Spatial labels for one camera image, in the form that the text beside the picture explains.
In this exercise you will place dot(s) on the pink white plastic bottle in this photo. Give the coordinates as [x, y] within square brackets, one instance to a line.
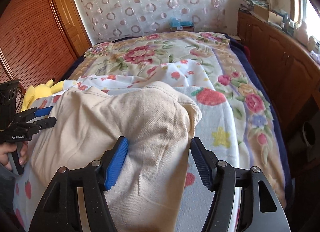
[300, 33]

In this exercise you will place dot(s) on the dark sleeve left forearm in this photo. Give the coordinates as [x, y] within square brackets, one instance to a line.
[9, 221]

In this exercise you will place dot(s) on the window with white frame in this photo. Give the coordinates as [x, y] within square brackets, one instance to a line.
[303, 10]

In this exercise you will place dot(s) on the person's left hand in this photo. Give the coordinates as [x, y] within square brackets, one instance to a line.
[6, 148]

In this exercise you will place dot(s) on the circle pattern sheer curtain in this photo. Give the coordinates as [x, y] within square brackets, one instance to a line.
[107, 20]

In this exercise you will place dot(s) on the stack of papers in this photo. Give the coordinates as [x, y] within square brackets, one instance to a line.
[249, 4]

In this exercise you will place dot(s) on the cardboard box on cabinet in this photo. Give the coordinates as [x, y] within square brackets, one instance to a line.
[267, 15]

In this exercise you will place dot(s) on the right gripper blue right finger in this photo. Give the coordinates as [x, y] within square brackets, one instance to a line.
[260, 209]

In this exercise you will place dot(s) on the floral rose bedspread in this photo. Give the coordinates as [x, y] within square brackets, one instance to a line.
[206, 61]

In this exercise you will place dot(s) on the white strawberry print towel blanket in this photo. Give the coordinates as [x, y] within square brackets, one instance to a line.
[159, 187]

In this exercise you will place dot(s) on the brown slatted wooden wardrobe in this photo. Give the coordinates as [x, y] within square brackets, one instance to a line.
[34, 45]

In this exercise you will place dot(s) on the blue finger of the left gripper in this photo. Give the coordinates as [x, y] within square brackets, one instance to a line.
[33, 113]
[42, 124]

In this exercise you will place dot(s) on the long wooden sideboard cabinet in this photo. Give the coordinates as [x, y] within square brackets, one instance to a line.
[285, 68]

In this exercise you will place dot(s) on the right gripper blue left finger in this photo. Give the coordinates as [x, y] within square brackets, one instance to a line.
[58, 209]

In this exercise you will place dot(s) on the yellow Pikachu plush toy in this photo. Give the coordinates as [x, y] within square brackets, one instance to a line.
[42, 90]

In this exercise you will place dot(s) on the blue tissue box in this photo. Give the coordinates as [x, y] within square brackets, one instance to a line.
[178, 25]

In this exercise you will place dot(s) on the wooden room door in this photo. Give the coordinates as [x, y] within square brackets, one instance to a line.
[73, 26]

